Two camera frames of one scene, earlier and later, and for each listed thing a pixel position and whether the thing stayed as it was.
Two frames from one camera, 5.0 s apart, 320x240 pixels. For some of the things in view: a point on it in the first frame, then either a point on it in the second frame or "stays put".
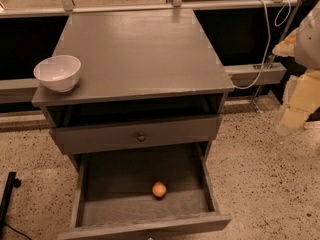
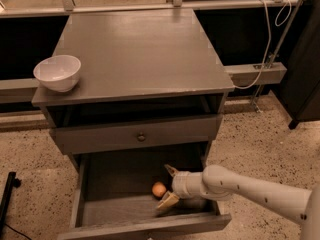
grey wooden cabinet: x=149 y=83 stays put
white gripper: x=309 y=45 to x=180 y=184
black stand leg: x=12 y=181 stays put
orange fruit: x=159 y=189 stays put
